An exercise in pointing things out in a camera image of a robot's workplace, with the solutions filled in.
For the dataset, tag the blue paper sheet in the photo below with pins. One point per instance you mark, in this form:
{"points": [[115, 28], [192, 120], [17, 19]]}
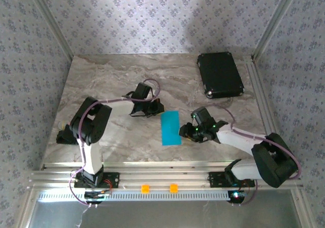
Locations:
{"points": [[170, 129]]}

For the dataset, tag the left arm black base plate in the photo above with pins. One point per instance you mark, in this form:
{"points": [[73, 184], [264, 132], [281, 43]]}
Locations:
{"points": [[113, 179]]}

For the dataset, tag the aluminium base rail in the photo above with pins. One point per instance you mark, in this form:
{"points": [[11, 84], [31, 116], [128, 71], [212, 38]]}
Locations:
{"points": [[165, 174]]}

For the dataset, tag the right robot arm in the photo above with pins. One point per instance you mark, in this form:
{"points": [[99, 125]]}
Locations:
{"points": [[271, 162]]}

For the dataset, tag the right controller board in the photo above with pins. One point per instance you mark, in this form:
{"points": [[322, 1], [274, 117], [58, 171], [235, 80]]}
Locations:
{"points": [[236, 196]]}

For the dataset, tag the controller board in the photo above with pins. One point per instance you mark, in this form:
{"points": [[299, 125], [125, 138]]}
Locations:
{"points": [[236, 196], [94, 195]]}

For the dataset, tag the black holder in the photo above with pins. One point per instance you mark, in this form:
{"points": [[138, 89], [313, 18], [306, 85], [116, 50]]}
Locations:
{"points": [[64, 136]]}

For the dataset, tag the aluminium corner post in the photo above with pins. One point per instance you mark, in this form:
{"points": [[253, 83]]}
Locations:
{"points": [[274, 22], [50, 22]]}

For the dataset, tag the aluminium side rail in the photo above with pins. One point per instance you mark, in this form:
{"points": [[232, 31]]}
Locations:
{"points": [[256, 85]]}

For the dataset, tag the orange clip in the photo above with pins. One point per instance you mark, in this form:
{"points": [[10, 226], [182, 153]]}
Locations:
{"points": [[145, 189], [173, 188]]}

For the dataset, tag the black case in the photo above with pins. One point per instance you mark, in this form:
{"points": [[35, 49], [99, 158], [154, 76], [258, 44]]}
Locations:
{"points": [[220, 74]]}

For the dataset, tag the left controller board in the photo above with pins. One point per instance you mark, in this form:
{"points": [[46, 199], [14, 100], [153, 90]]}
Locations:
{"points": [[94, 195]]}

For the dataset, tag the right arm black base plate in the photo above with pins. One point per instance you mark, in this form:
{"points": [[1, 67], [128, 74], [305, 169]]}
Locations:
{"points": [[215, 179]]}

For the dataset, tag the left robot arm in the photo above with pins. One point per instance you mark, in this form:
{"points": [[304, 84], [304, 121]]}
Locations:
{"points": [[89, 127]]}

